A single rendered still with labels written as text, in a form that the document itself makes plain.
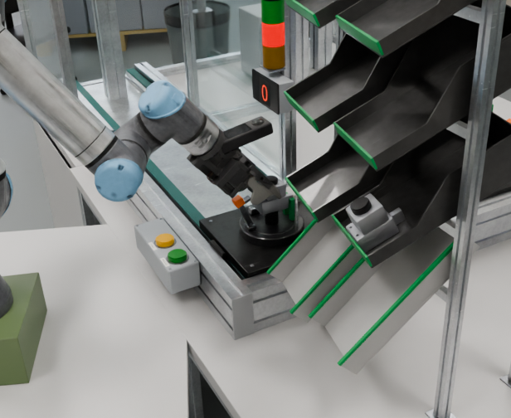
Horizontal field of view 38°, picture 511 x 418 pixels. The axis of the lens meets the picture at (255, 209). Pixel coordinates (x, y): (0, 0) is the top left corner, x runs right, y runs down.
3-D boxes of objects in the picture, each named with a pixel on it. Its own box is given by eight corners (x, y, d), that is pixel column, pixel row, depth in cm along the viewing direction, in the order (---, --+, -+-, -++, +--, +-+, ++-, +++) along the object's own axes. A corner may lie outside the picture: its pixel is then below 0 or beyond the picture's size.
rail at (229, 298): (234, 340, 145) (231, 296, 140) (99, 166, 214) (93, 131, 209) (259, 331, 148) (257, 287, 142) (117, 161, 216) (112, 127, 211)
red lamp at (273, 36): (269, 48, 159) (268, 26, 157) (258, 42, 163) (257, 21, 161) (289, 45, 161) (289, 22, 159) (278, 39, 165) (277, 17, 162)
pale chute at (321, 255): (307, 323, 129) (290, 313, 127) (282, 282, 140) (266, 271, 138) (418, 205, 124) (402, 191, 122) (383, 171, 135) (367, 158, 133)
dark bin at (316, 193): (317, 223, 120) (299, 190, 116) (289, 187, 131) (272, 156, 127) (463, 132, 120) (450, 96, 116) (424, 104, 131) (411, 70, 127)
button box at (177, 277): (171, 295, 152) (167, 270, 149) (136, 247, 168) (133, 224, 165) (201, 285, 155) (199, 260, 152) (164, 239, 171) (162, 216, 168)
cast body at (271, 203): (262, 216, 154) (261, 186, 151) (252, 206, 157) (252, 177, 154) (297, 206, 157) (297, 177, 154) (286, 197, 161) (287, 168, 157)
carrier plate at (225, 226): (248, 281, 147) (247, 272, 146) (199, 227, 166) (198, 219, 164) (348, 247, 156) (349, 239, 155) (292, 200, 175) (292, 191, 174)
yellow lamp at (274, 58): (270, 70, 162) (269, 49, 159) (259, 64, 166) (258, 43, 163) (289, 66, 164) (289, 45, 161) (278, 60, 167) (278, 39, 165)
